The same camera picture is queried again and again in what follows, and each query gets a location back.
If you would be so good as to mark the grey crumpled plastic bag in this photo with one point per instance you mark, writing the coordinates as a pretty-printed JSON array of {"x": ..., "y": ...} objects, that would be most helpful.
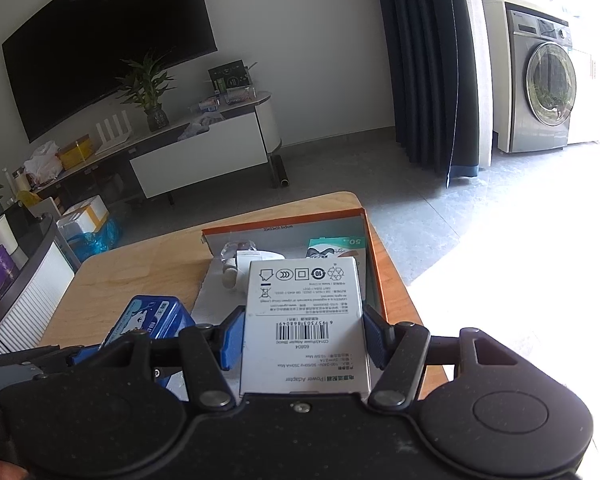
[{"x": 200, "y": 127}]

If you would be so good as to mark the white router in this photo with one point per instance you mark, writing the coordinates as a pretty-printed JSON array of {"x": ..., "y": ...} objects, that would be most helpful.
[{"x": 112, "y": 137}]

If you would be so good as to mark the green bandage box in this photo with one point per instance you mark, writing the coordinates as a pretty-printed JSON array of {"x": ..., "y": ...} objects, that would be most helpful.
[{"x": 335, "y": 247}]

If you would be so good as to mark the silver washing machine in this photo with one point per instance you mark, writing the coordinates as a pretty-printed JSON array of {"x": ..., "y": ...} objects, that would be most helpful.
[{"x": 540, "y": 90}]

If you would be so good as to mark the blue plastic bag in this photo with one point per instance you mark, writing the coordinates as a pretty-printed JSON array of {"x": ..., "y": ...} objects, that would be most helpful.
[{"x": 97, "y": 242}]

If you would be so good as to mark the dark blue curtain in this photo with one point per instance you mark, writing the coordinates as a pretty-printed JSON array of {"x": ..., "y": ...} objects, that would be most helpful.
[{"x": 430, "y": 70}]

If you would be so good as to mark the white plastic bag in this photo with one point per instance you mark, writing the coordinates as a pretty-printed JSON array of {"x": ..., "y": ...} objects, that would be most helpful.
[{"x": 42, "y": 162}]

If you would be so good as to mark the round cabinet ribbed white front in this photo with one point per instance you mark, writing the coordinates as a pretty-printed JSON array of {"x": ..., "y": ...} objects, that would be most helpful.
[{"x": 30, "y": 290}]

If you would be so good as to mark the white television stand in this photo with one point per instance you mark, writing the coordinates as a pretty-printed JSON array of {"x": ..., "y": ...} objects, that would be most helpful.
[{"x": 200, "y": 152}]

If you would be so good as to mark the black rolled mat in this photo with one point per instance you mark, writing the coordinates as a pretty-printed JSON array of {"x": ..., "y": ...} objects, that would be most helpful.
[{"x": 279, "y": 172}]

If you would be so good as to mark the yellow box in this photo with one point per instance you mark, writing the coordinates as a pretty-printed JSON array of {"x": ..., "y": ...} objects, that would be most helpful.
[{"x": 76, "y": 155}]

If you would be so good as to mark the blue rectangular tin box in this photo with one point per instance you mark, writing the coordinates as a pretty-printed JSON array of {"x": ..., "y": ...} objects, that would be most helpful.
[{"x": 150, "y": 320}]

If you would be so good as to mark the person's left hand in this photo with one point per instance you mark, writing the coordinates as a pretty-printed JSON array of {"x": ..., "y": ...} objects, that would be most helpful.
[{"x": 0, "y": 472}]

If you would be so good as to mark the white paper cup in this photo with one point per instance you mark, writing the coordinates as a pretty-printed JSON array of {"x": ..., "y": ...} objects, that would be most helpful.
[{"x": 2, "y": 235}]

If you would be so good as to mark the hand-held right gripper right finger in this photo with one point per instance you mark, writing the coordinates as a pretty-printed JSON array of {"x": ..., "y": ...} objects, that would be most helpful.
[{"x": 377, "y": 340}]

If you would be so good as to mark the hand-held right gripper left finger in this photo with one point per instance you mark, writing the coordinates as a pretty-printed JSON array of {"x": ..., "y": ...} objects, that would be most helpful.
[{"x": 230, "y": 340}]

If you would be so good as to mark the black television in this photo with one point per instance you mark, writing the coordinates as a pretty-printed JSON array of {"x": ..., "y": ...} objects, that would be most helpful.
[{"x": 110, "y": 45}]

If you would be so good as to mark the white plug-in mosquito repeller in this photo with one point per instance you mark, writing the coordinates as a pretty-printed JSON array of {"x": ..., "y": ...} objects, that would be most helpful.
[{"x": 265, "y": 256}]

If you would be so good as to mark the white power adapter box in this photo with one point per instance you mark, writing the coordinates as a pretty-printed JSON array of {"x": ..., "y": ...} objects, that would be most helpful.
[{"x": 305, "y": 310}]

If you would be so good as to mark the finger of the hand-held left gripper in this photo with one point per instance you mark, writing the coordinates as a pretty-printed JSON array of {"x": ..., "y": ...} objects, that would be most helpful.
[
  {"x": 55, "y": 355},
  {"x": 162, "y": 365}
]

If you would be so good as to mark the clear organizer tray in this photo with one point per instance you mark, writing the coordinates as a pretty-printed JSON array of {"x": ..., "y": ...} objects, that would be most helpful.
[{"x": 225, "y": 100}]

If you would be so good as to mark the dark green box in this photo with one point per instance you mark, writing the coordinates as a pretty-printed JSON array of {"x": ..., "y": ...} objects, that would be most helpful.
[{"x": 230, "y": 76}]

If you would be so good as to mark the white cardboard box orange tape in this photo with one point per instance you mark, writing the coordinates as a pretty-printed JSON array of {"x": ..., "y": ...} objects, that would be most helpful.
[{"x": 82, "y": 215}]

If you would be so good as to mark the potted plant in glass vase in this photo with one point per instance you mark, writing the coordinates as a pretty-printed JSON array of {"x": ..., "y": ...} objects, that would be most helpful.
[{"x": 150, "y": 95}]

